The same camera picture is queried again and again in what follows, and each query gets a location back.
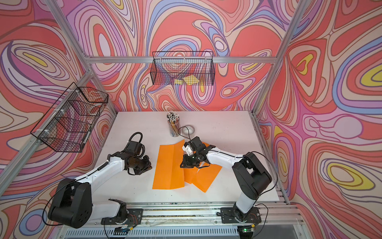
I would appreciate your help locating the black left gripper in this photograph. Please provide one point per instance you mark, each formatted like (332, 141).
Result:
(147, 167)

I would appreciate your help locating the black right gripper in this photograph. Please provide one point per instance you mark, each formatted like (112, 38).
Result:
(186, 163)

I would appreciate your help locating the orange paper sheet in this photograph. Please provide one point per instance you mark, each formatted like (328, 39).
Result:
(189, 173)
(206, 176)
(168, 173)

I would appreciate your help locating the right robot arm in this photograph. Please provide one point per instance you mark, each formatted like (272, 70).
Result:
(252, 177)

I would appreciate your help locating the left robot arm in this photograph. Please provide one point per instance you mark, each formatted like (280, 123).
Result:
(72, 204)

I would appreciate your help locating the clear tape roll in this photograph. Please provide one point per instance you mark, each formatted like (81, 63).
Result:
(188, 130)

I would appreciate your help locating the clear cup of pencils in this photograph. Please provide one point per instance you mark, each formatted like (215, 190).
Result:
(173, 119)

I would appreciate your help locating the yellow sticky notes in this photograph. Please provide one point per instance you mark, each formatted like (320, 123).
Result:
(188, 80)

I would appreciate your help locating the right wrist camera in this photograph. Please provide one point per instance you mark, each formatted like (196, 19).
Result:
(187, 149)

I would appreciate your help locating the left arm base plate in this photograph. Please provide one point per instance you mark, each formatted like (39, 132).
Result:
(129, 216)

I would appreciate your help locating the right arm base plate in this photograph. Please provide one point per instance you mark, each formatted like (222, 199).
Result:
(234, 215)

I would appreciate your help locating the black wire basket left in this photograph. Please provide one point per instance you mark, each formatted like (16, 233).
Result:
(69, 122)

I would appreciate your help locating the black wire basket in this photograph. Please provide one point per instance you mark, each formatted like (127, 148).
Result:
(69, 122)
(169, 65)

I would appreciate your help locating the black wire basket back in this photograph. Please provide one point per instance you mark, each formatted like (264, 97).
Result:
(169, 65)

